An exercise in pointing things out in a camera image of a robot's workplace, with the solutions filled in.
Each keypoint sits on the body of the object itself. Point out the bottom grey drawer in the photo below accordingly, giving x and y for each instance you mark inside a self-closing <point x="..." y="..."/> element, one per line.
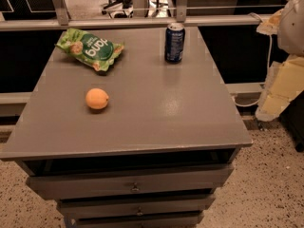
<point x="145" y="221"/>

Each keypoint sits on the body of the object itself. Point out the grey drawer cabinet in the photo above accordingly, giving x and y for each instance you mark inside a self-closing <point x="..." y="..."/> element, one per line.
<point x="158" y="115"/>

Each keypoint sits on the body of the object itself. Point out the blue pepsi can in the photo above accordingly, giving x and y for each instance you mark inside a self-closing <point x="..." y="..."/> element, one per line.
<point x="174" y="42"/>

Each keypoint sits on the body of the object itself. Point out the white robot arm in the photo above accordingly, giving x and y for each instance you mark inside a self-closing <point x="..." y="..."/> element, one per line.
<point x="290" y="36"/>

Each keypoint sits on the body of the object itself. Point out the middle grey drawer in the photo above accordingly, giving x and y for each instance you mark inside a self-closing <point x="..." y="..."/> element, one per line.
<point x="111" y="208"/>

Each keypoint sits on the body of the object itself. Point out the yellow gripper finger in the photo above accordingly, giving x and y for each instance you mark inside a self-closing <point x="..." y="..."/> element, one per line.
<point x="271" y="25"/>
<point x="284" y="82"/>

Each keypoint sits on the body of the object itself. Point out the grey drawer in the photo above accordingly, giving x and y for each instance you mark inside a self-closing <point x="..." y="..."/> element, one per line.
<point x="130" y="182"/>
<point x="111" y="208"/>
<point x="145" y="221"/>

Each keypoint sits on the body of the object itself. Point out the black office chair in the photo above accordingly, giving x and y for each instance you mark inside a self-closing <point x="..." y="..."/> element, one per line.
<point x="126" y="4"/>

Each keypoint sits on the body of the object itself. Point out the top grey drawer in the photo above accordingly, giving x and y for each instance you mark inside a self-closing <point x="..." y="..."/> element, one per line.
<point x="130" y="182"/>

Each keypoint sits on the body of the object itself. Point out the orange fruit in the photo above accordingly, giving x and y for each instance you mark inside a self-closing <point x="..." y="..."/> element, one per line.
<point x="96" y="98"/>

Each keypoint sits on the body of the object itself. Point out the green chip bag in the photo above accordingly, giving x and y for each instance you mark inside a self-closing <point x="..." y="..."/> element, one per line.
<point x="91" y="50"/>

